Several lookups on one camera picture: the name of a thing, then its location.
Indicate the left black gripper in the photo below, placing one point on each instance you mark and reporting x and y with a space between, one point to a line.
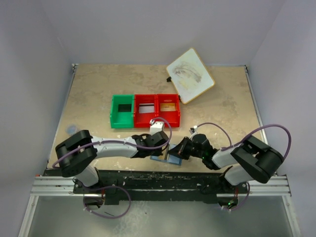
157 152

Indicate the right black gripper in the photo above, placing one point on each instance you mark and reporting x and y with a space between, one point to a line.
179 150

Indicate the blue card holder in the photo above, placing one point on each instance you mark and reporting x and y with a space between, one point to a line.
167 158

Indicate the orange yellow credit card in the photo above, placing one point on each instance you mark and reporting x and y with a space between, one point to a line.
167 107

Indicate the black credit card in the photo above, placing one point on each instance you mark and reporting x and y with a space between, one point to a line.
124 108

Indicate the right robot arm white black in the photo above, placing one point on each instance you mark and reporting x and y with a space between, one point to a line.
250 160

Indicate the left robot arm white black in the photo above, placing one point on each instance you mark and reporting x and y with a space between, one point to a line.
75 154

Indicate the red double plastic bin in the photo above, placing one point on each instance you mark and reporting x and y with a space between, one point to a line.
143 120

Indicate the green plastic bin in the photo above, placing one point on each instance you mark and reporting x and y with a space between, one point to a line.
125 119

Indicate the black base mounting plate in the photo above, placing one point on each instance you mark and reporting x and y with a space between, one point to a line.
162 186

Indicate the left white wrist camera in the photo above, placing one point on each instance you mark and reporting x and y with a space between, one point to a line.
156 126

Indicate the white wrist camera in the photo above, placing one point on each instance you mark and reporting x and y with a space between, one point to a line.
193 131
156 126

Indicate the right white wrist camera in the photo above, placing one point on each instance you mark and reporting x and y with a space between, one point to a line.
193 131

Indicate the white board wooden frame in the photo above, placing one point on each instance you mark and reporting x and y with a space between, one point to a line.
190 76

